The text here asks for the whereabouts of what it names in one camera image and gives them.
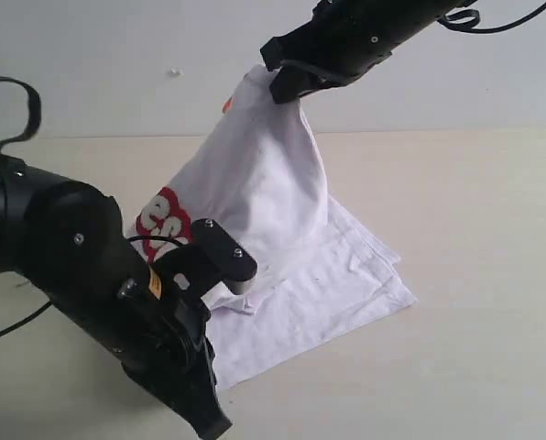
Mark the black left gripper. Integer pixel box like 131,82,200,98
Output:
52,257,232,436

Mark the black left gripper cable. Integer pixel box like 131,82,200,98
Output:
0,75,43,161

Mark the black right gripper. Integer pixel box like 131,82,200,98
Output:
260,0,438,103

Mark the white t-shirt red patch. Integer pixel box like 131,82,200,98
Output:
129,65,416,391

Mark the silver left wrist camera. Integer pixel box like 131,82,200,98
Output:
191,218,257,296

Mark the orange neck label tag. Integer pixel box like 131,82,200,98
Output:
222,97,233,114

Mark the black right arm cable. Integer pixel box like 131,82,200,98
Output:
437,0,546,34

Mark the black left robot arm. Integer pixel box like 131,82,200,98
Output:
0,163,234,439

